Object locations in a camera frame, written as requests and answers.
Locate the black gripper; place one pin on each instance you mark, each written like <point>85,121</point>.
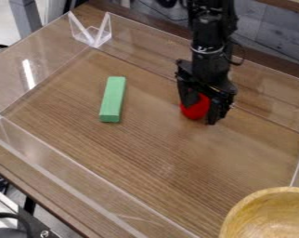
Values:
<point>207,78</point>

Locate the red plush fruit green leaf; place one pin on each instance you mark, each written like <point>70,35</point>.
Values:
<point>198,110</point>

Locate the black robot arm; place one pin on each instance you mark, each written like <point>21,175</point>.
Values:
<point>213,20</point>

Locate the green rectangular block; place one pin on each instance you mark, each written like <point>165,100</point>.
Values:
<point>113,99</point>

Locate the wooden bowl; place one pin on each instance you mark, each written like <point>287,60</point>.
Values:
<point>267,214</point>

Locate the clear acrylic tray enclosure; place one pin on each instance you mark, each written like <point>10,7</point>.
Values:
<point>155,176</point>

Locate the black metal bracket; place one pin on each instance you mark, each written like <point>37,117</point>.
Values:
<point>41,230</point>

